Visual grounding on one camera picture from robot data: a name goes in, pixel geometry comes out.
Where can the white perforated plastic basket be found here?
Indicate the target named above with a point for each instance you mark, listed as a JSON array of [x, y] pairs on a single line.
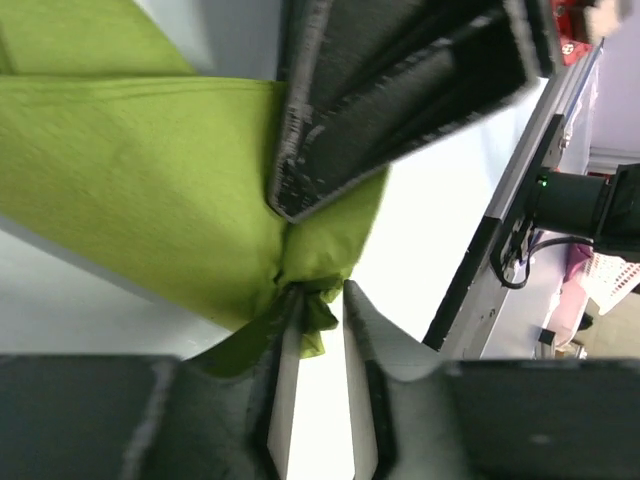
[[607, 280]]

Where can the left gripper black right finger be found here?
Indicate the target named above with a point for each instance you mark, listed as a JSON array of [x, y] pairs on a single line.
[[415, 415]]

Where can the green paper napkin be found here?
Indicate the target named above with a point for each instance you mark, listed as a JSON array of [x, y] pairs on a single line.
[[132, 193]]

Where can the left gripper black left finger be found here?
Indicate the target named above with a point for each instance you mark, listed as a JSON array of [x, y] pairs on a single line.
[[224, 414]]

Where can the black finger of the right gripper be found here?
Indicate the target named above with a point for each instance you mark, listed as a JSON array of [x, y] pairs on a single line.
[[371, 81]]

